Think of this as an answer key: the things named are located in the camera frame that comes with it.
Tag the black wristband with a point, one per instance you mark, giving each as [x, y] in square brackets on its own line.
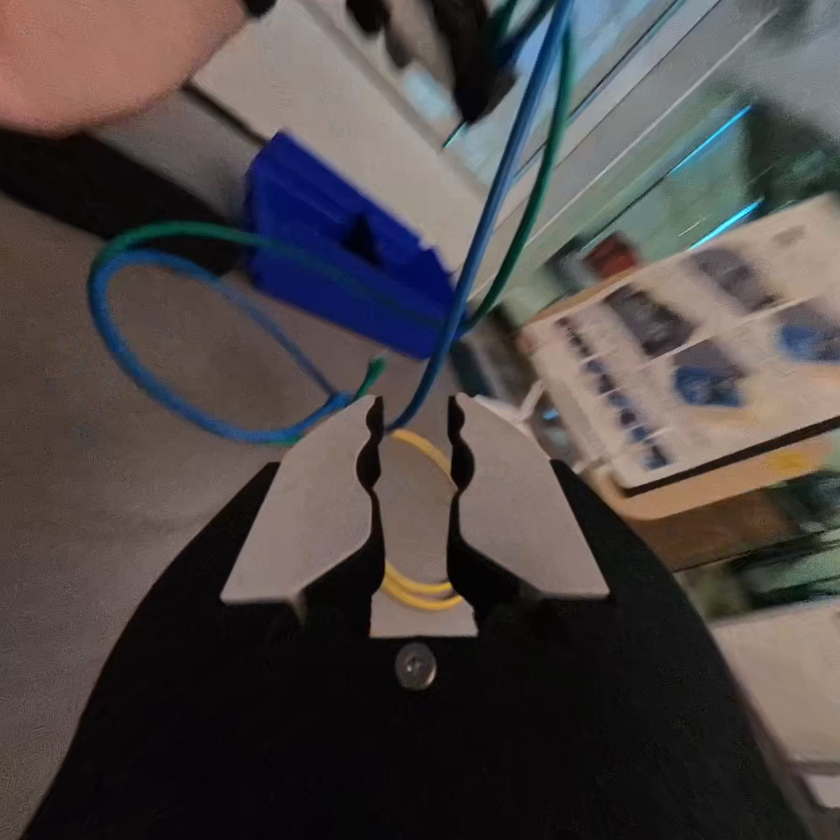
[257, 6]

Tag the blue plastic bin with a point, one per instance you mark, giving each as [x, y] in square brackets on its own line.
[308, 216]

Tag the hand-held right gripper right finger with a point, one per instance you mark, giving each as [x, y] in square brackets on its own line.
[525, 525]

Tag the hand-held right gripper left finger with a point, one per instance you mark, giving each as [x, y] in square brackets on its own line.
[315, 525]

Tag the printed instruction poster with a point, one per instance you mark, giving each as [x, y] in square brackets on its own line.
[689, 328]

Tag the wooden poster stand board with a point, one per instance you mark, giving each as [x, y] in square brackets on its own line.
[689, 518]

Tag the person's left forearm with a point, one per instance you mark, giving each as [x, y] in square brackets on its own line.
[79, 52]

